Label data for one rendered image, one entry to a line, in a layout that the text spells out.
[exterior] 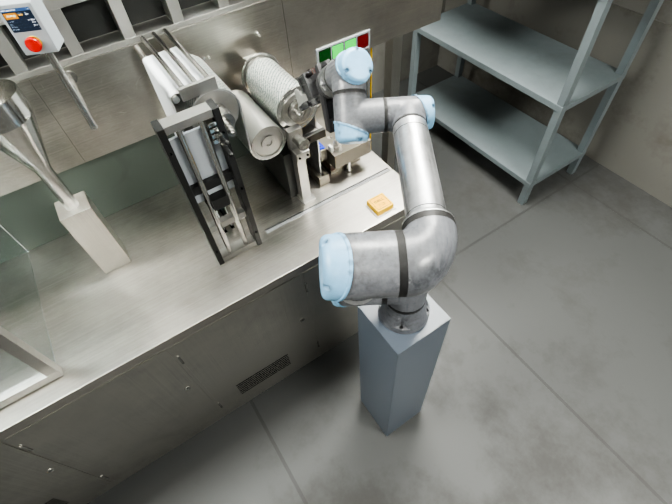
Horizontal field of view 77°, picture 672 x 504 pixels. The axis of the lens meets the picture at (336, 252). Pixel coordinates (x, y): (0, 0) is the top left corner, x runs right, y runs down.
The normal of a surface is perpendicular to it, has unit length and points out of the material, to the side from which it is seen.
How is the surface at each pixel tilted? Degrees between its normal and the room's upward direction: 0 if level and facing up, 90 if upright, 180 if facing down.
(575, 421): 0
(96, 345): 0
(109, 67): 90
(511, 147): 0
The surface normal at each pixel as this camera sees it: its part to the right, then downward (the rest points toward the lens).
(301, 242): -0.06, -0.60
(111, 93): 0.55, 0.65
